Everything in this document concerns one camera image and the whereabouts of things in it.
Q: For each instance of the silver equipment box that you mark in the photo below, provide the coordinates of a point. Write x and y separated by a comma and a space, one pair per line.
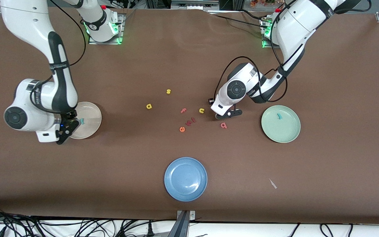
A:
194, 5

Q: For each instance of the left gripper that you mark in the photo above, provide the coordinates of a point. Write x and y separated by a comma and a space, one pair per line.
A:
210, 101

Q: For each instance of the pink foam letter b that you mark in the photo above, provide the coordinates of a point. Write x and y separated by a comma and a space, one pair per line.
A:
223, 125

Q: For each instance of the orange foam letter e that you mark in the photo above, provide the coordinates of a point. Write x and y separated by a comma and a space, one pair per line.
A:
182, 129

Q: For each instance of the green round plate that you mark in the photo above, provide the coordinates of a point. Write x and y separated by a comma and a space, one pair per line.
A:
280, 126

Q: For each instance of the brown table cover sheet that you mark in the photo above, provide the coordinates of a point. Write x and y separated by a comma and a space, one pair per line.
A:
44, 181

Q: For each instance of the black power plug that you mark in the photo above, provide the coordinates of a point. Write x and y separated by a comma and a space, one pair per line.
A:
150, 230

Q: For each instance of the grey metal post bracket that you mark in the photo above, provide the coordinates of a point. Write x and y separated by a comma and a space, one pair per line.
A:
184, 215

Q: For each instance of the beige brown round plate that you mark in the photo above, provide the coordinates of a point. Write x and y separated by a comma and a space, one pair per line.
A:
90, 113

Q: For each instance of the orange dried flowers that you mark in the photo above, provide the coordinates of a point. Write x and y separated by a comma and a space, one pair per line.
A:
265, 2

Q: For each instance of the white paper scrap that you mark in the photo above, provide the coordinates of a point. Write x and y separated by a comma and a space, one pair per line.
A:
272, 183

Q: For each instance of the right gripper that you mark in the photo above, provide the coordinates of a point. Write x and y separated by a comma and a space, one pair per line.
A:
71, 116

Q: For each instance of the blue round plate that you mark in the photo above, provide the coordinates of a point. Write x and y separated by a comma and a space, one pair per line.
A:
185, 179

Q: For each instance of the right white Franka arm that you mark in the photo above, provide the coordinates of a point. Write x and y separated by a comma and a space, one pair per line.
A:
31, 19

